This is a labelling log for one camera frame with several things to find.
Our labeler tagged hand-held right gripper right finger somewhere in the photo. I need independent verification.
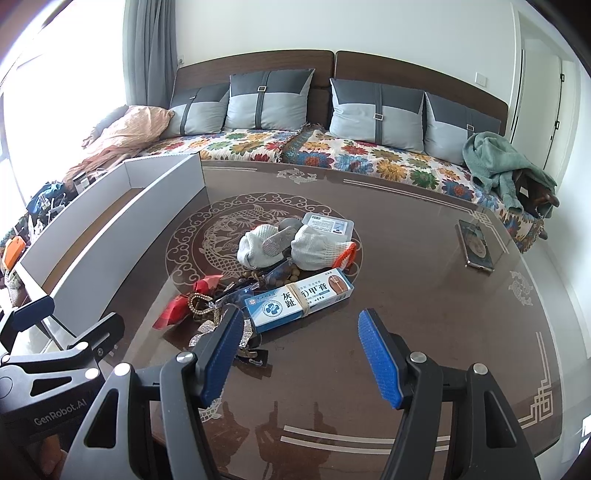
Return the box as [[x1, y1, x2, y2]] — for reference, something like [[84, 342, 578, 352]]
[[358, 308, 543, 480]]

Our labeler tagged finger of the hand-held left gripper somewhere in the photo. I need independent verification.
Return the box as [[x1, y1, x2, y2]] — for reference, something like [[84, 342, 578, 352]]
[[0, 295, 55, 344], [0, 313, 126, 374]]

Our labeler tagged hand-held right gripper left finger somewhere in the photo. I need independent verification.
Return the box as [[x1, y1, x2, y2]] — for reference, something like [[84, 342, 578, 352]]
[[58, 305, 245, 480]]

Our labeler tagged black hair clip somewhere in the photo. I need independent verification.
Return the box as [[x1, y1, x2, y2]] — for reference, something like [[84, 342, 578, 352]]
[[231, 340, 269, 368]]

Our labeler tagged silver rhinestone hair claw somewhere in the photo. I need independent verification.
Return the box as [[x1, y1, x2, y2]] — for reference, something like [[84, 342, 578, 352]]
[[188, 310, 256, 352]]

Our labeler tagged gold rhinestone hair clip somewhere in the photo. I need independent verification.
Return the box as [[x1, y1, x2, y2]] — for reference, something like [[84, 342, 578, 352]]
[[181, 292, 219, 320]]

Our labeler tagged white cardboard box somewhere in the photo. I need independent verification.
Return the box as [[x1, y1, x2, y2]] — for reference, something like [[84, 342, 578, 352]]
[[18, 154, 206, 352]]

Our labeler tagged blue white ointment carton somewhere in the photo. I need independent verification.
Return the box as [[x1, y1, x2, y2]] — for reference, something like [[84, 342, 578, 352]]
[[244, 269, 355, 334]]

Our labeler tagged brown wooden bead bracelet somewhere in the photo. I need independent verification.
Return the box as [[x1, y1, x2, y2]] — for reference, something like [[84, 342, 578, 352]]
[[245, 260, 306, 291]]

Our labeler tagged white knit glove orange cuff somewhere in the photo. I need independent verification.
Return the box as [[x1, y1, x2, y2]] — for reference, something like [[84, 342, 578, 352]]
[[237, 224, 297, 269], [290, 224, 359, 271]]

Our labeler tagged clear plastic case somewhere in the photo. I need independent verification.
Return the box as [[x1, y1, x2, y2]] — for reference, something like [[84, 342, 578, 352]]
[[302, 212, 359, 241]]

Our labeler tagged orange plastic case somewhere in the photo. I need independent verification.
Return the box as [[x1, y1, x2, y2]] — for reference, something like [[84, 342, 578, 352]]
[[1, 236, 27, 271]]

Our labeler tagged blue cloth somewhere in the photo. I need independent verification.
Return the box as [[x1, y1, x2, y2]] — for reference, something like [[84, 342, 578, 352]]
[[30, 181, 69, 209]]

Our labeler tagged smartphone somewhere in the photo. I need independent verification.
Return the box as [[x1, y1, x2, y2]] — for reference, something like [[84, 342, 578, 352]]
[[456, 219, 496, 271]]

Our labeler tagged peach blanket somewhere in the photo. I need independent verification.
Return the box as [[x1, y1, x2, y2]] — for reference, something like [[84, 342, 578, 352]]
[[64, 105, 175, 186]]

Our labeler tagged floral sofa cover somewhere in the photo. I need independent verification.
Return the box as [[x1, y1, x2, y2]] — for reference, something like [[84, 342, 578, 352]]
[[281, 128, 546, 254], [137, 122, 298, 164]]

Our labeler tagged window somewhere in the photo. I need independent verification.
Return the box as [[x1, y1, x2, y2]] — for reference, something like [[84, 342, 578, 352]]
[[0, 25, 136, 185]]

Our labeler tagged dark brown bag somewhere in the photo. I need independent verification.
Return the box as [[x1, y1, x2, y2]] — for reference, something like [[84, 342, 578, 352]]
[[512, 168, 561, 241]]

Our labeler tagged green towel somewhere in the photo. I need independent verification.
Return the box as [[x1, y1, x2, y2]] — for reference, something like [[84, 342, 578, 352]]
[[462, 131, 559, 214]]

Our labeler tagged grey two-tone sofa cushion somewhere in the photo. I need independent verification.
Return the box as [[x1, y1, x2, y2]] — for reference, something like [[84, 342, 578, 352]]
[[223, 68, 317, 132], [167, 84, 230, 138], [423, 92, 502, 160], [329, 78, 426, 153]]

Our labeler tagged grey curtain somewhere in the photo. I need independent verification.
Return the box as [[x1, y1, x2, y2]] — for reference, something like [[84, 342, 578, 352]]
[[124, 0, 179, 110]]

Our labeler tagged grey cushions row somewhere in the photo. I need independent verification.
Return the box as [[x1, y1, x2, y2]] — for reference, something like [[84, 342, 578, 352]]
[[334, 51, 509, 137], [174, 50, 336, 125]]

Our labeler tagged white door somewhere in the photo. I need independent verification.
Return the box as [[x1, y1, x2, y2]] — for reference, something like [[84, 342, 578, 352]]
[[507, 9, 579, 186]]

